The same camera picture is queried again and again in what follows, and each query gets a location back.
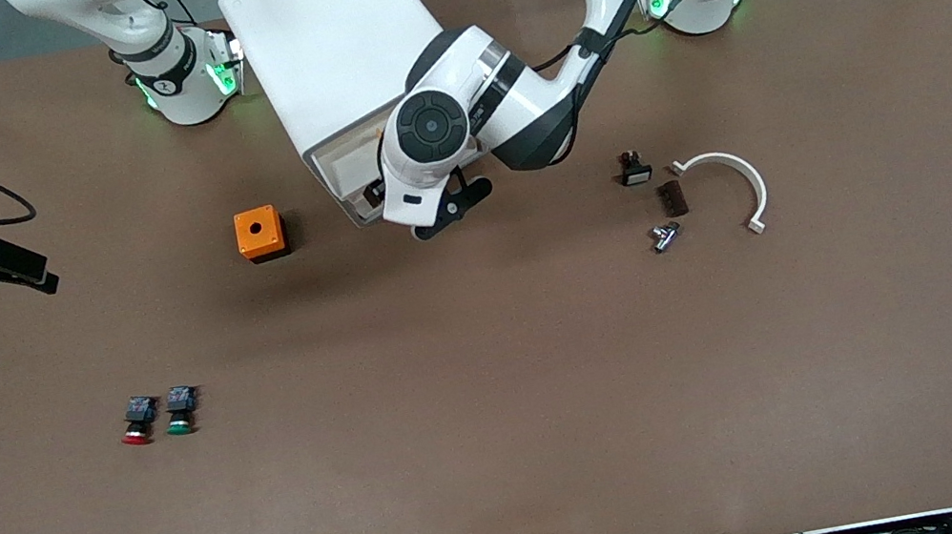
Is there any black white-faced switch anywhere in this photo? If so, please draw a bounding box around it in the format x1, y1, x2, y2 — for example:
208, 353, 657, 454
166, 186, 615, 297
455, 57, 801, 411
616, 145, 656, 188

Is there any small silver purple connector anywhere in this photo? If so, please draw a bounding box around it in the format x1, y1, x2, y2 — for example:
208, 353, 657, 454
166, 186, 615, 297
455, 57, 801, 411
649, 218, 690, 256

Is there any red push button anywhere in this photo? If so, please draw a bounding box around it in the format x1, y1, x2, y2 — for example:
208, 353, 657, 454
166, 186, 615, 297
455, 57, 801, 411
115, 392, 166, 449

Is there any green push button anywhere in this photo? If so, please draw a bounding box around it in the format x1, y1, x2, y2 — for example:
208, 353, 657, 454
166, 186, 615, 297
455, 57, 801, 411
159, 382, 207, 440

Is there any brown terminal block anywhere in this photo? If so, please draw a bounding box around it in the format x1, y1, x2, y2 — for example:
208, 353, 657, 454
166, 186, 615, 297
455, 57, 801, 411
661, 179, 691, 219

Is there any orange box with hole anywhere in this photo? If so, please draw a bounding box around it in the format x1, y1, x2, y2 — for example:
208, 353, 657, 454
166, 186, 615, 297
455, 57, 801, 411
232, 202, 293, 268

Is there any white half-ring clamp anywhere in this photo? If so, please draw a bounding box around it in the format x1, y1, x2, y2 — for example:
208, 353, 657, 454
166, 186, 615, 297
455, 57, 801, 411
668, 144, 775, 248

